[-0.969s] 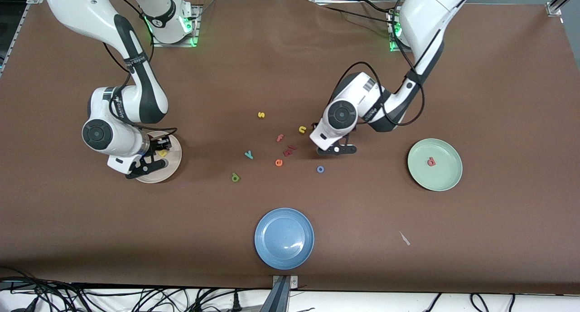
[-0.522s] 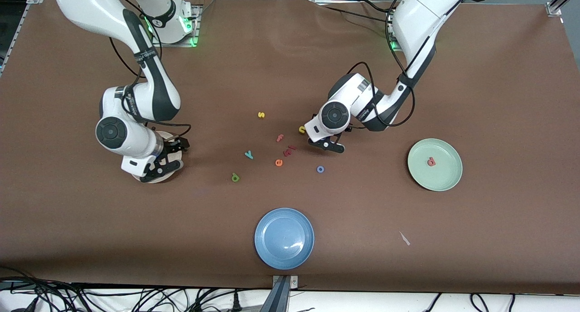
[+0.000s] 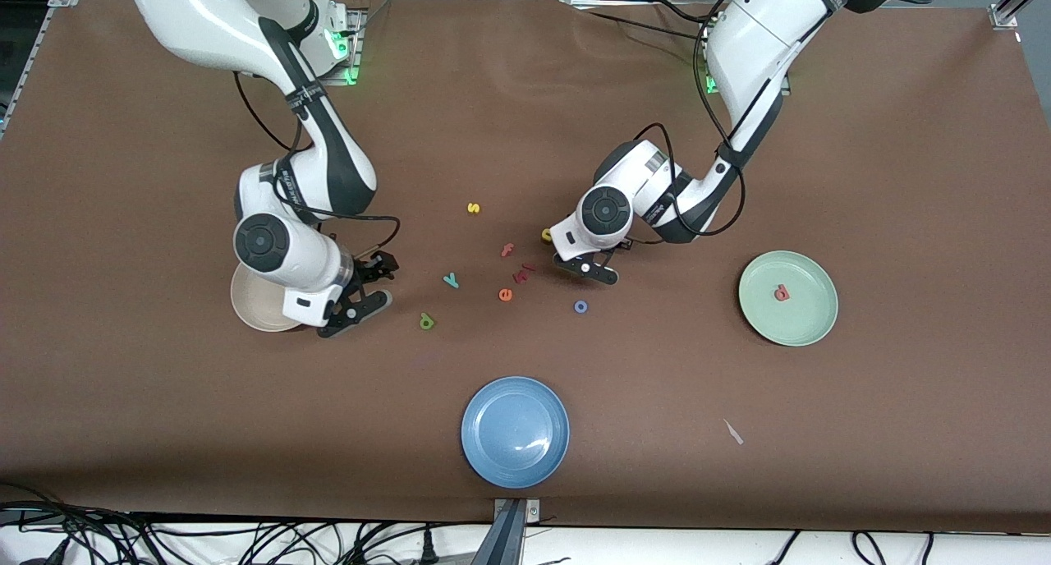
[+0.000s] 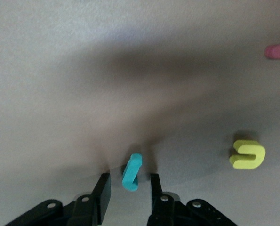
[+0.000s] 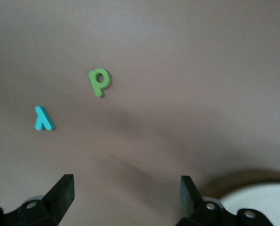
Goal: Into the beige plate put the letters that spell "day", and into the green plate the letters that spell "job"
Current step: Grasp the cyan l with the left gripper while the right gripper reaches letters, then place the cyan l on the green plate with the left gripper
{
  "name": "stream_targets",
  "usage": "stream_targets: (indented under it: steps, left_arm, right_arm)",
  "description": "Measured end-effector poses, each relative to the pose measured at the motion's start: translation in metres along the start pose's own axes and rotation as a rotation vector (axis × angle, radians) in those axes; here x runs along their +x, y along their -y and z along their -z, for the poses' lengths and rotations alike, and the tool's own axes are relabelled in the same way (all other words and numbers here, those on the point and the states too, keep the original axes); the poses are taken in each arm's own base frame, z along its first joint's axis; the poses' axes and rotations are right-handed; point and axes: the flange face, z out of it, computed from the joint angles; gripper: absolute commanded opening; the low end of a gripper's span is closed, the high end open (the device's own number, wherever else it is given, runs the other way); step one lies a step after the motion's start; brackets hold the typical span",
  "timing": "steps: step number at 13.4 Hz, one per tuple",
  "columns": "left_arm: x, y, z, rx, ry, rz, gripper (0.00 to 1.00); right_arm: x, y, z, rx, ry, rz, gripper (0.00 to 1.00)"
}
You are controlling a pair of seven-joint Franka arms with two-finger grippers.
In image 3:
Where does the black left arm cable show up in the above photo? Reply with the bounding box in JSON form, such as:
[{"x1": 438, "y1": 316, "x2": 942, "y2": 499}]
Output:
[{"x1": 628, "y1": 0, "x2": 941, "y2": 244}]

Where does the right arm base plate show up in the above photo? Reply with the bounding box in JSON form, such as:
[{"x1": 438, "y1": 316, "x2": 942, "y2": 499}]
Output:
[{"x1": 327, "y1": 8, "x2": 367, "y2": 86}]

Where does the black floor cable bundle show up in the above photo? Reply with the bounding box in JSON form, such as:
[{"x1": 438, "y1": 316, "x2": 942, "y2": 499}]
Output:
[{"x1": 0, "y1": 481, "x2": 469, "y2": 565}]

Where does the blue plate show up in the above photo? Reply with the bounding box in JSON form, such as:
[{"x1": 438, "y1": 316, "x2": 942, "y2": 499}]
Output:
[{"x1": 461, "y1": 375, "x2": 571, "y2": 489}]

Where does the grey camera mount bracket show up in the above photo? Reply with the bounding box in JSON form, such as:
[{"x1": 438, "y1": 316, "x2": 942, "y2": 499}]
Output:
[{"x1": 472, "y1": 498, "x2": 543, "y2": 565}]

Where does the silver table edge rail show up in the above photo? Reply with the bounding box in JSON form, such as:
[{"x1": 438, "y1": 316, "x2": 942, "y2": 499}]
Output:
[{"x1": 0, "y1": 2, "x2": 54, "y2": 139}]

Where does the green plate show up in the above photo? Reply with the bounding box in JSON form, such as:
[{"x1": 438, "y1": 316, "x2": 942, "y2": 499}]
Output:
[{"x1": 738, "y1": 250, "x2": 839, "y2": 347}]

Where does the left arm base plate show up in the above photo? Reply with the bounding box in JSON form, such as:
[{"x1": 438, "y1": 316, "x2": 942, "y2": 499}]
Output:
[{"x1": 704, "y1": 72, "x2": 791, "y2": 96}]

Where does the brown table cover sheet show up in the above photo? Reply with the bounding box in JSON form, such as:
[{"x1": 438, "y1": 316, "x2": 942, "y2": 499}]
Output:
[{"x1": 0, "y1": 0, "x2": 1051, "y2": 535}]

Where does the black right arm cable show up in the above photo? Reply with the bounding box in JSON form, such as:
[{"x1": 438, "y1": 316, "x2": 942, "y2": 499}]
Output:
[{"x1": 232, "y1": 71, "x2": 402, "y2": 262}]

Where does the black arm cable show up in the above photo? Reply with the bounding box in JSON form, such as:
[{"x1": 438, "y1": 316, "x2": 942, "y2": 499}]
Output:
[
  {"x1": 232, "y1": 71, "x2": 402, "y2": 262},
  {"x1": 628, "y1": 0, "x2": 941, "y2": 244}
]

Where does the beige brown plate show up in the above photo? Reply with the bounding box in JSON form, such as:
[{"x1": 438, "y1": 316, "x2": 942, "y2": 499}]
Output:
[{"x1": 230, "y1": 261, "x2": 306, "y2": 333}]

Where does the black base power cable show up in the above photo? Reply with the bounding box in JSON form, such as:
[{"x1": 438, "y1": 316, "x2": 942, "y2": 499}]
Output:
[{"x1": 587, "y1": 7, "x2": 700, "y2": 42}]

